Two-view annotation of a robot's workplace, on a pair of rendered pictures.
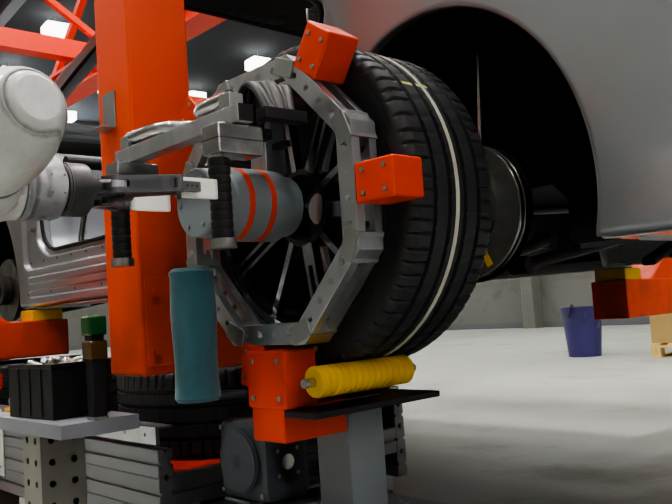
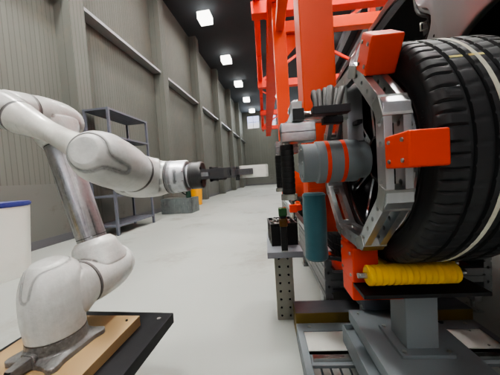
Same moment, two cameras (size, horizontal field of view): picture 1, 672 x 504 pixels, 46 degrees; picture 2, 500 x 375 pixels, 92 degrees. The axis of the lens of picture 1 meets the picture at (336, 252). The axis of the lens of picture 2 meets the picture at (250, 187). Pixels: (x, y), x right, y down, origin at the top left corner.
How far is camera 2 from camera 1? 78 cm
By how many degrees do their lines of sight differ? 47
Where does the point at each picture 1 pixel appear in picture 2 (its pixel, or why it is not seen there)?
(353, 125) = (386, 107)
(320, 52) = (367, 54)
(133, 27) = (305, 68)
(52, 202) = (177, 186)
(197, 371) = (312, 246)
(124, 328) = not seen: hidden behind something
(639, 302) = not seen: outside the picture
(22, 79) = (74, 141)
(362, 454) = (417, 315)
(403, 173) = (422, 146)
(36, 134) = (85, 172)
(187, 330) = (307, 225)
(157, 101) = not seen: hidden behind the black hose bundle
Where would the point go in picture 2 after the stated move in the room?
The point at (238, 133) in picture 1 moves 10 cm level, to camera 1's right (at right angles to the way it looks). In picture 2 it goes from (295, 128) to (332, 120)
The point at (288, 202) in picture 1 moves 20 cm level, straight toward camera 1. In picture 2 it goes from (358, 159) to (329, 159)
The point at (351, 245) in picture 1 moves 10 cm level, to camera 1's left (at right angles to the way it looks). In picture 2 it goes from (382, 199) to (340, 198)
